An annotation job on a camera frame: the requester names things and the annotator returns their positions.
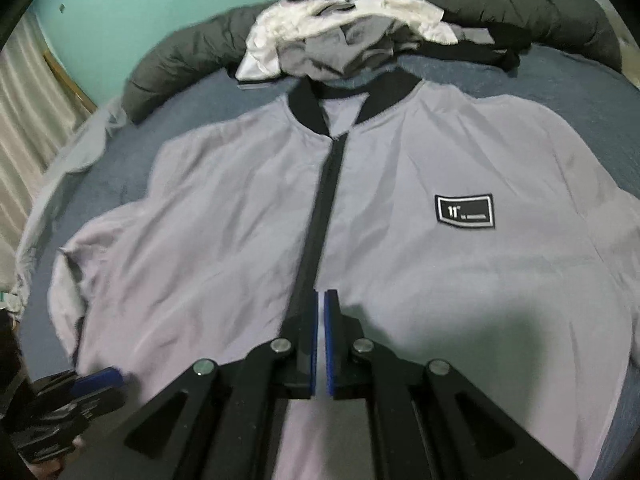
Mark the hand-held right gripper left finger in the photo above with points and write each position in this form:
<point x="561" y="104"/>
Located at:
<point x="312" y="345"/>

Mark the black garment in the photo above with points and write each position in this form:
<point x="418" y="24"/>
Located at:
<point x="495" y="47"/>

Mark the white garment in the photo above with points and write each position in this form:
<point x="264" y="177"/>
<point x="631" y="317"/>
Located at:
<point x="272" y="35"/>

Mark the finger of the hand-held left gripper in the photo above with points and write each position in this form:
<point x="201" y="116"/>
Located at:
<point x="97" y="378"/>
<point x="95" y="407"/>

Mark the light grey jacket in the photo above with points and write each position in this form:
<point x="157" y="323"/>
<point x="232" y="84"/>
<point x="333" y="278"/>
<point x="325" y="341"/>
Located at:
<point x="225" y="220"/>

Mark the light grey pillow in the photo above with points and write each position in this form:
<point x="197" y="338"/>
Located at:
<point x="65" y="170"/>

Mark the dark grey duvet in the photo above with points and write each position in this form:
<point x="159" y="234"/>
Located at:
<point x="190" y="55"/>

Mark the dark grey garment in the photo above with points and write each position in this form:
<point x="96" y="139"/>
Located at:
<point x="330" y="55"/>

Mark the beige curtain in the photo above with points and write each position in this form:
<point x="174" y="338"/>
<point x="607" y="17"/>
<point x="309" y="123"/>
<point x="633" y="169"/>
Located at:
<point x="25" y="125"/>

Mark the wooden frame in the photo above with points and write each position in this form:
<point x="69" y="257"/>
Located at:
<point x="70" y="80"/>

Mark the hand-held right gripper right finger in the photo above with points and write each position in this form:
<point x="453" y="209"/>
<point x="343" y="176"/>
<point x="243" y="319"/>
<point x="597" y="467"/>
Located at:
<point x="329" y="345"/>

